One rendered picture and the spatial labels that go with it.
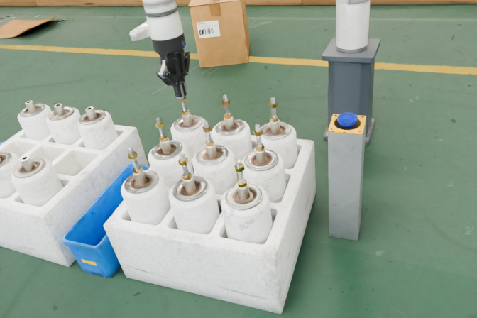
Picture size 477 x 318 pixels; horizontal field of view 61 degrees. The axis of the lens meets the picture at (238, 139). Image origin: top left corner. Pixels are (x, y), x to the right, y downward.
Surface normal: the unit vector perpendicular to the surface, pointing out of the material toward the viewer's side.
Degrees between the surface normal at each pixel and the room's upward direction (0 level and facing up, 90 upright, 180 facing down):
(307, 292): 0
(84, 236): 88
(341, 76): 90
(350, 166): 90
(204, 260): 90
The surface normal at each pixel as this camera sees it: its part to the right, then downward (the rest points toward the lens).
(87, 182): 0.92, 0.11
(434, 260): -0.13, -0.82
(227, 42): -0.07, 0.56
